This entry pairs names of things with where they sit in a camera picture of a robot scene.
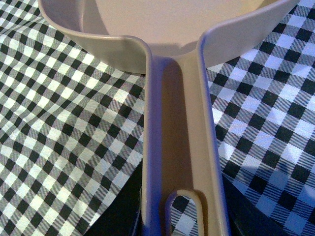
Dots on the beige plastic dustpan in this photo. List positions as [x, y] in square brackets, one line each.
[172, 42]

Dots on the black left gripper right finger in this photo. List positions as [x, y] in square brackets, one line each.
[244, 218]

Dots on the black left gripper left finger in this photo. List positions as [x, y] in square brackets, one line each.
[123, 216]

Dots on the black white gingham bedsheet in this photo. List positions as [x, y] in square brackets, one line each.
[71, 127]

